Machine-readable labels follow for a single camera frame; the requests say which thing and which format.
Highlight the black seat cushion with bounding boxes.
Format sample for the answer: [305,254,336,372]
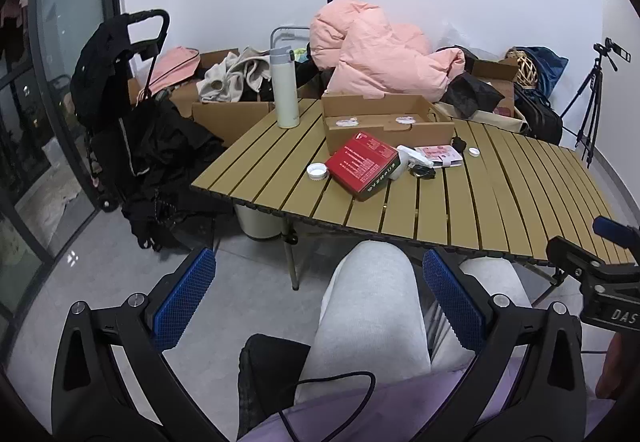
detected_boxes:
[237,334,312,440]

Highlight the beige clothing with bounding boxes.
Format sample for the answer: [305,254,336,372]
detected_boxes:
[196,48,273,104]

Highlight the pink puffy jacket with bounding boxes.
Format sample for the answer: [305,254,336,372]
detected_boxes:
[309,0,466,100]

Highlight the white thermos bottle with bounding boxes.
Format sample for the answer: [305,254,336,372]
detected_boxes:
[270,48,300,129]

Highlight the pink bag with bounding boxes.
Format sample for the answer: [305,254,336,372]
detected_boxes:
[145,47,201,95]

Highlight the white spray bottle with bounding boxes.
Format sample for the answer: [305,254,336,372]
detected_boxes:
[391,145,435,180]

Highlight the glass sliding door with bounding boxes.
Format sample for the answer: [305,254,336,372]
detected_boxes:
[0,0,121,323]

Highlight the black camera tripod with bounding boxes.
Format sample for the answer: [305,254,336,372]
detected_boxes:
[560,38,621,168]

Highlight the black folding stroller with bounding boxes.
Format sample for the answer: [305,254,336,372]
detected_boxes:
[70,9,171,213]

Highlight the white bucket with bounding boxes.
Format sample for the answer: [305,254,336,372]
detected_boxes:
[234,204,286,240]

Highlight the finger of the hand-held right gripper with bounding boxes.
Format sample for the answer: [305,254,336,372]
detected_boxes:
[592,217,640,253]
[546,236,608,290]

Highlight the person's right hand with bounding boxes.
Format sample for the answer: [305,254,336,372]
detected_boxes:
[595,334,623,400]

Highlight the clear plastic bag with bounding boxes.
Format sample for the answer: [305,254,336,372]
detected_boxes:
[437,22,473,54]

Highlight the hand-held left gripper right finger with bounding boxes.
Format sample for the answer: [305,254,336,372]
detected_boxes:
[422,248,587,442]

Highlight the black backpack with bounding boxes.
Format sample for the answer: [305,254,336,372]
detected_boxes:
[515,84,563,145]

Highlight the person's right leg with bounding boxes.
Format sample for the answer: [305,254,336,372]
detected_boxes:
[430,258,533,368]

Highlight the blue bag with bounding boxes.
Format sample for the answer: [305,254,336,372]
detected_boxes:
[520,46,570,98]

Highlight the shallow cardboard box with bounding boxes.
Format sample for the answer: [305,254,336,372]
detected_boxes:
[321,94,456,155]

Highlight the person's left leg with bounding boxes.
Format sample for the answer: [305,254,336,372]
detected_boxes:
[295,242,432,403]

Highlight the pink printed booklet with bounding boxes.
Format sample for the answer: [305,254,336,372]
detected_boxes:
[415,144,462,169]

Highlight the woven basket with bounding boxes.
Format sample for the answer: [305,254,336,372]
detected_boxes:
[505,48,538,88]

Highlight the black cable bundle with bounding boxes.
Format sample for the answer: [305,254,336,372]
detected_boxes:
[407,161,437,180]

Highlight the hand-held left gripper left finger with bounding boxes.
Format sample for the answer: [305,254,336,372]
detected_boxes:
[51,246,236,442]

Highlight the red box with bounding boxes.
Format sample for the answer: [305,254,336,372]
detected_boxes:
[325,131,401,202]

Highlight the grey metal rack frame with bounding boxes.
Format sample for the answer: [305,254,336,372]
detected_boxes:
[270,26,311,58]

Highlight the open cardboard box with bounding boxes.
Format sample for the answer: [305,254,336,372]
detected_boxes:
[435,58,531,135]

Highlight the dark clothes heap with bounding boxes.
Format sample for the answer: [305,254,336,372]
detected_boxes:
[287,56,333,99]

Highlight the lilac shirt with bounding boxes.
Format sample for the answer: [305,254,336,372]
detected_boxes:
[235,367,606,442]

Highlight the black cloth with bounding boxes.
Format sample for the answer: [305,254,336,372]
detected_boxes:
[442,72,505,119]

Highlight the person's leg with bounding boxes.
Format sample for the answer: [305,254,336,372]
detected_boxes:
[430,258,533,368]
[295,242,432,403]

